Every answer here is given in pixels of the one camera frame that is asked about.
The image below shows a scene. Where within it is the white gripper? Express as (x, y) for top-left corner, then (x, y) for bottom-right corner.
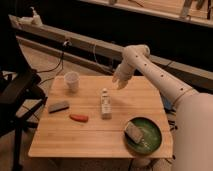
(112, 62), (135, 90)

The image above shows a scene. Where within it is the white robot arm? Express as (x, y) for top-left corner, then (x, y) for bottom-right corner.
(113, 45), (213, 171)

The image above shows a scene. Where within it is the white tube bottle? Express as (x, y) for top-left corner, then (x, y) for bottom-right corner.
(101, 88), (111, 119)

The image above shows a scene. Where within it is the translucent plastic cup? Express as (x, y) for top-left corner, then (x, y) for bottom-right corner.
(64, 71), (79, 93)

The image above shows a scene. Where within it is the blue box under table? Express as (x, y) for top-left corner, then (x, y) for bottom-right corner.
(164, 99), (173, 110)

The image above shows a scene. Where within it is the grey sponge on plate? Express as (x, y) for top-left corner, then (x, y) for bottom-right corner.
(125, 122), (143, 144)

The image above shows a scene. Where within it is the orange carrot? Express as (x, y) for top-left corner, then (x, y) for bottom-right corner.
(69, 114), (89, 122)

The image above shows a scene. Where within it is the green plate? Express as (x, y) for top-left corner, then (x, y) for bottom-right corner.
(124, 117), (162, 155)

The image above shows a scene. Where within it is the white spray bottle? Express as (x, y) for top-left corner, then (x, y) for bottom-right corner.
(30, 6), (43, 26)

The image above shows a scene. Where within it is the black chair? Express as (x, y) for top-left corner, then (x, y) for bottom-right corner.
(0, 70), (47, 171)

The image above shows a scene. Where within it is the black floor cable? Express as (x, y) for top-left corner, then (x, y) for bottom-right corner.
(35, 41), (69, 86)

